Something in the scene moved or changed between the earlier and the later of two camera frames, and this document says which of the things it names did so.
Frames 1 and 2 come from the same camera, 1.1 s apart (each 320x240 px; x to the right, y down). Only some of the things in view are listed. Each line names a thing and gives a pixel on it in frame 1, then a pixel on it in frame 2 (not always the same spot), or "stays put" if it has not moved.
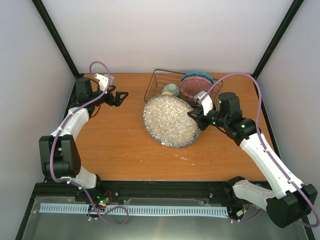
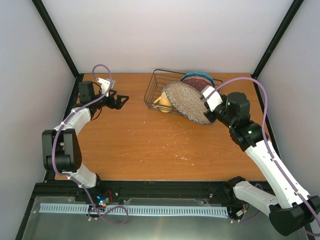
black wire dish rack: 164,82 to 155,98
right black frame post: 293,10 stays put
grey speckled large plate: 166,119 to 187,99
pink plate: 190,86 stays put
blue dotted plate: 198,74 stays put
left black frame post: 56,37 stays put
